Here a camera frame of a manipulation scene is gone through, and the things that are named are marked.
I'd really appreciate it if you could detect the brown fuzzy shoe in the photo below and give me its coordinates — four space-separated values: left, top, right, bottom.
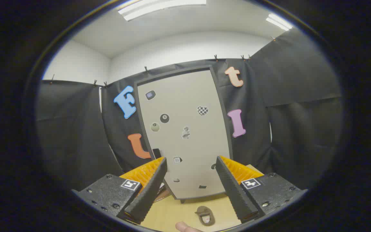
195 206 215 227

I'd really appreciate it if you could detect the black backdrop cloth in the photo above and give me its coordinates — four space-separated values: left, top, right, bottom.
36 27 344 194

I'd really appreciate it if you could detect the short ceiling light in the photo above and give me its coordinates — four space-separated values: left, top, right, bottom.
265 13 293 31

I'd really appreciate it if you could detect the brown book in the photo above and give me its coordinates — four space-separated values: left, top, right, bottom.
154 189 172 203

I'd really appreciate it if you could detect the grey shoe cabinet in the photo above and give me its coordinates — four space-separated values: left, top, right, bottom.
134 64 234 204

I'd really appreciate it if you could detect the long ceiling light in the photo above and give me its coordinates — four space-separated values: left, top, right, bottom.
118 0 207 22

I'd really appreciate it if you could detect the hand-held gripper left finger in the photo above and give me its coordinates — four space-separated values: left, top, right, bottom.
71 157 168 225

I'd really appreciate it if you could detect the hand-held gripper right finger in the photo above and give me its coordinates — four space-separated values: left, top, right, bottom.
215 156 308 224

